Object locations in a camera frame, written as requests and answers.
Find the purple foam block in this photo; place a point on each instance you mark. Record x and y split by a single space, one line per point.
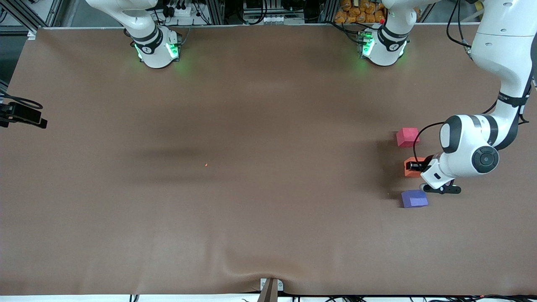
413 199

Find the orange foam block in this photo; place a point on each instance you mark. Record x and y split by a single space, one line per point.
413 174

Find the white terminal strip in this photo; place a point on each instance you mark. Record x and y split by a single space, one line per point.
272 19

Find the aluminium frame post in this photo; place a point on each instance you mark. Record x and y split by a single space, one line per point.
216 11

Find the metal clamp bracket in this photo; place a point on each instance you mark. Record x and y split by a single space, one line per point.
280 285

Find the white power strip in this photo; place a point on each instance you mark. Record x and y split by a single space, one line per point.
182 11

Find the bag of orange snacks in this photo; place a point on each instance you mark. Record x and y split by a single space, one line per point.
356 12

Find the metal corner bracket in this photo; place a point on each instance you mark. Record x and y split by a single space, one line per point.
32 34

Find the pink foam block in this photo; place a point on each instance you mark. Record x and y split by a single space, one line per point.
406 137

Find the brown table mat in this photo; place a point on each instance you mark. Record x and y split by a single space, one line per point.
209 218

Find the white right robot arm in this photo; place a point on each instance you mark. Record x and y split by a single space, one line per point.
153 46

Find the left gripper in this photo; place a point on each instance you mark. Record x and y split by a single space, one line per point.
424 164

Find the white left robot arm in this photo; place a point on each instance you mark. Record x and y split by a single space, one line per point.
503 50

